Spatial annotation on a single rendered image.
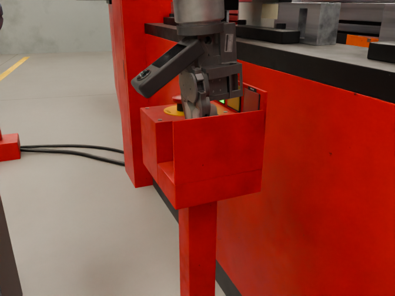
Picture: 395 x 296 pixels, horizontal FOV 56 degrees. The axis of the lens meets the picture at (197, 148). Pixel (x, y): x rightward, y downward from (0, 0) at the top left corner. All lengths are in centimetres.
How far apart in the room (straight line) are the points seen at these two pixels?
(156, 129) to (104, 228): 119
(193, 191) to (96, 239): 116
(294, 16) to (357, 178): 47
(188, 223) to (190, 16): 38
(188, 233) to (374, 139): 37
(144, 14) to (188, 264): 136
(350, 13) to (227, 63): 70
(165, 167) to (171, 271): 91
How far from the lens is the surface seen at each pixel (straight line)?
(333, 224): 79
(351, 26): 123
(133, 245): 166
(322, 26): 95
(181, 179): 58
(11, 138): 276
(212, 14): 55
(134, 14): 187
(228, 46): 59
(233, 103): 69
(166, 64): 54
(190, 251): 75
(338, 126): 72
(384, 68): 66
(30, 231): 188
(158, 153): 65
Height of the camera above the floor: 97
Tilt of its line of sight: 22 degrees down
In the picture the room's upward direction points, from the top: straight up
